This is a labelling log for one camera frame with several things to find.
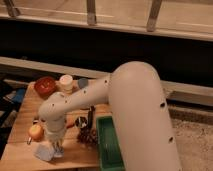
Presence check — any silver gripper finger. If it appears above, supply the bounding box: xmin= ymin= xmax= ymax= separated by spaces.
xmin=57 ymin=140 xmax=64 ymax=157
xmin=52 ymin=142 xmax=57 ymax=151

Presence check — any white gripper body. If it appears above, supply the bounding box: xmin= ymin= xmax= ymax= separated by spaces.
xmin=45 ymin=128 xmax=66 ymax=142

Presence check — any light blue towel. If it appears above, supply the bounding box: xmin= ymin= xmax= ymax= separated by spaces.
xmin=34 ymin=144 xmax=61 ymax=162

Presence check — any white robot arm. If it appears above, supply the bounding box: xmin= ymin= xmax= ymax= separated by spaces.
xmin=38 ymin=61 xmax=182 ymax=171

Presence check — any yellow apple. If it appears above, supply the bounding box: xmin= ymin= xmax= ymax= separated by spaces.
xmin=28 ymin=124 xmax=44 ymax=141

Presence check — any orange carrot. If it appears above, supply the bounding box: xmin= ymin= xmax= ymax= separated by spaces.
xmin=66 ymin=119 xmax=75 ymax=129

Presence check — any small knife under apple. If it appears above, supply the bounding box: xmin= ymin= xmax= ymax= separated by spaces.
xmin=26 ymin=117 xmax=39 ymax=146

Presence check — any round black white object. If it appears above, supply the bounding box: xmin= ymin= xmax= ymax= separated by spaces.
xmin=75 ymin=117 xmax=87 ymax=128

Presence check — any bunch of dark grapes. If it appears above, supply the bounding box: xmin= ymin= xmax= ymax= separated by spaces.
xmin=77 ymin=129 xmax=98 ymax=148

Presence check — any green plastic tray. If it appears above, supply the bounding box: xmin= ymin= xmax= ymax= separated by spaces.
xmin=96 ymin=116 xmax=125 ymax=171

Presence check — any red bowl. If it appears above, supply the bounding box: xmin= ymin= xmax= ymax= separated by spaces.
xmin=34 ymin=76 xmax=56 ymax=97

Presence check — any white cup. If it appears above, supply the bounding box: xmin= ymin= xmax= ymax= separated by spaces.
xmin=59 ymin=75 xmax=73 ymax=93

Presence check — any black handled utensil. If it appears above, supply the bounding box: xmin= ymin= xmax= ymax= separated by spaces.
xmin=87 ymin=106 xmax=95 ymax=129

